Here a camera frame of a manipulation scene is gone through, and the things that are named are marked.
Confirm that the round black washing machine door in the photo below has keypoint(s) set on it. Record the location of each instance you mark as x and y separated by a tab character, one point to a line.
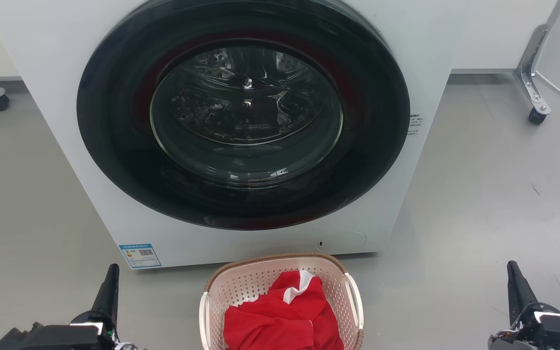
114	146

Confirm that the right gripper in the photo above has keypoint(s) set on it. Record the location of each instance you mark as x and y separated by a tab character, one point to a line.
523	325

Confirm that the red garment with white trim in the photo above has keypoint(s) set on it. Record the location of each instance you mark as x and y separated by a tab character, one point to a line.
280	321

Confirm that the blue energy label sticker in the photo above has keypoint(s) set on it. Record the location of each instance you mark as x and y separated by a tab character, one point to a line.
140	256

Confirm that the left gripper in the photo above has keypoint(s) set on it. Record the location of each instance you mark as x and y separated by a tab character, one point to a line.
96	325

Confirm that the white front-load washing machine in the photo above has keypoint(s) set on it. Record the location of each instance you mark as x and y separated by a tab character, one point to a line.
42	97

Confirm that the beige perforated plastic laundry basket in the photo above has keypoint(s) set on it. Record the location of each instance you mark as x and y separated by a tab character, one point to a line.
251	282

